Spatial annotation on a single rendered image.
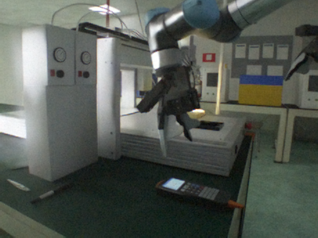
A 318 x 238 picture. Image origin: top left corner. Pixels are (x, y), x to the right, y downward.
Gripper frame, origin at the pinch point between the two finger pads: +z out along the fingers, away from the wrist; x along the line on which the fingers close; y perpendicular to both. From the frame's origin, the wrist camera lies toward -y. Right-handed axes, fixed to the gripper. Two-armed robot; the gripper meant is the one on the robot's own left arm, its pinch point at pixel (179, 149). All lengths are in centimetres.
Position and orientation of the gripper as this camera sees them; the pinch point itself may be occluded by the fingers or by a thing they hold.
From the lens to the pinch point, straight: 58.2
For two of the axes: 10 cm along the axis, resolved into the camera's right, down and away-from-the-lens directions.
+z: 2.0, 9.8, 0.1
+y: 8.4, -1.7, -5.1
